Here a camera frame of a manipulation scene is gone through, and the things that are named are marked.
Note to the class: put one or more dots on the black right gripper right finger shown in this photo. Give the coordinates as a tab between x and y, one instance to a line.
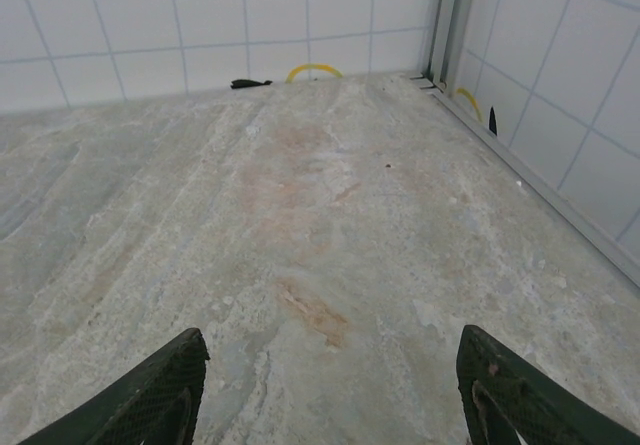
505	395

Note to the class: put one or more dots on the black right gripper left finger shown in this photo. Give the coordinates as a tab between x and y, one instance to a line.
155	400

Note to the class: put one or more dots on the grey aluminium frame rail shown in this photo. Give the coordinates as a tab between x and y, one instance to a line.
540	185

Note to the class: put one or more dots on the grey aluminium frame post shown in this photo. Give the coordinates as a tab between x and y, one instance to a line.
450	22

